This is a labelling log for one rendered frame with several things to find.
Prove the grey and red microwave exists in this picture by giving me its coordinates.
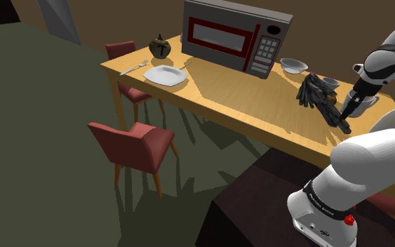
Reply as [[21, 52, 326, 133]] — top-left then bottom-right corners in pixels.
[[180, 0, 294, 80]]

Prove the grey upright panel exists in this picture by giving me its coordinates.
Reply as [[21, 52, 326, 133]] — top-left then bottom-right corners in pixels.
[[36, 0, 81, 46]]

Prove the white square plate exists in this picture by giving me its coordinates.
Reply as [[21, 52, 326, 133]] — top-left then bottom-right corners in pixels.
[[142, 64, 189, 88]]

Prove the wooden dining table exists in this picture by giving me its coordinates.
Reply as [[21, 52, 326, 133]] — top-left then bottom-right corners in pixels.
[[100, 34, 395, 234]]

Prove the silver fork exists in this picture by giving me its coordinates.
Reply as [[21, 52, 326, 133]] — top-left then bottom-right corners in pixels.
[[119, 59, 149, 76]]

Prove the white mug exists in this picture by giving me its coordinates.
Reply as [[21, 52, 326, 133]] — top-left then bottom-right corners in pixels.
[[340, 90, 380, 119]]

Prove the dark round pot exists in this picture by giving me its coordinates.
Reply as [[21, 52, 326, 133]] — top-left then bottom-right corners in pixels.
[[149, 34, 172, 60]]

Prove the black bristly brush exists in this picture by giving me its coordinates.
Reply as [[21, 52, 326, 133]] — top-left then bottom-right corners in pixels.
[[296, 72, 352, 135]]

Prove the white bowl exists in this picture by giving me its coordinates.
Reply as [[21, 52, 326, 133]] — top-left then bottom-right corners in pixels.
[[279, 58, 309, 74]]

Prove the red chair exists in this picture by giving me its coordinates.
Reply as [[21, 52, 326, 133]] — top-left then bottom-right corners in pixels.
[[105, 40, 166, 124], [87, 121, 180, 200]]

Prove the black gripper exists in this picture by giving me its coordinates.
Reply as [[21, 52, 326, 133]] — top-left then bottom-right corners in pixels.
[[340, 76, 383, 121]]

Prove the small grey bowl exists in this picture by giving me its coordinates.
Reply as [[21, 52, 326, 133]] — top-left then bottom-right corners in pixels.
[[321, 76, 341, 91]]

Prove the dark robot stand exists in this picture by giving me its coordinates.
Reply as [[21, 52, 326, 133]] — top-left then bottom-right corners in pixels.
[[195, 147, 395, 247]]

